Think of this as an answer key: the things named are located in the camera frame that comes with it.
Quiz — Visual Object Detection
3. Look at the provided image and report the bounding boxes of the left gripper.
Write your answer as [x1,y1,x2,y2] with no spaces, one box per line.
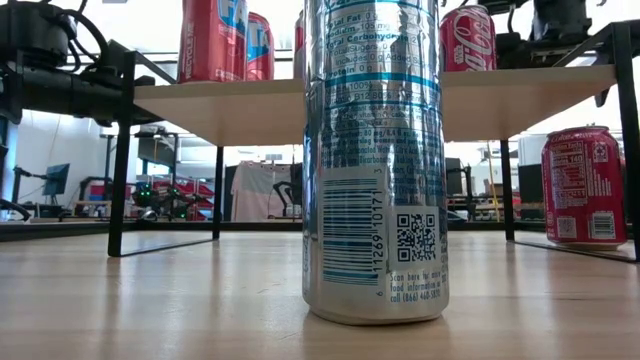
[19,67,164,126]

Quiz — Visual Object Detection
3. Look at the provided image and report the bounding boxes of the red cola can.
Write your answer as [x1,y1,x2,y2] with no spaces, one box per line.
[541,125,629,251]
[438,3,498,73]

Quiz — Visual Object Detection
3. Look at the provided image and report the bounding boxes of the red Fanta can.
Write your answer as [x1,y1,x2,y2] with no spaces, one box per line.
[244,10,276,82]
[177,0,250,85]

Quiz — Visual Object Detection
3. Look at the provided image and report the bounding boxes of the black background robot arms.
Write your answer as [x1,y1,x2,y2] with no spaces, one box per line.
[130,182,201,222]

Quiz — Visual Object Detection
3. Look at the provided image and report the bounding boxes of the red storage bin rack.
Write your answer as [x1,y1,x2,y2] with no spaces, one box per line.
[134,177,217,222]

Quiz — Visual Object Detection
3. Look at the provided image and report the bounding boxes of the small dark monitor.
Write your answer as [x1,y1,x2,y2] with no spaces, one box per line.
[42,163,72,197]

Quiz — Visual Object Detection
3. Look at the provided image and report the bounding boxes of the pale fabric cover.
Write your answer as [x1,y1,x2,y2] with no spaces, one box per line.
[229,160,297,224]

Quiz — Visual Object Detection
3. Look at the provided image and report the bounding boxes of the slim blue silver energy can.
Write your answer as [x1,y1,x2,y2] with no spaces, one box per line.
[301,0,450,326]

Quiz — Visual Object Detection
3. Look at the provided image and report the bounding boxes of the wooden shelf with black frame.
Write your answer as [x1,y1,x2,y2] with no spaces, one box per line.
[107,19,640,264]

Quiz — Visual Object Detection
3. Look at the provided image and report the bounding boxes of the black aluminium table frame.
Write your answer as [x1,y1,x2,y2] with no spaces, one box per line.
[0,219,640,242]

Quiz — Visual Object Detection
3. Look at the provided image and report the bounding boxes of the yellow extension cable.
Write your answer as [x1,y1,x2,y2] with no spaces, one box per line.
[485,141,502,222]

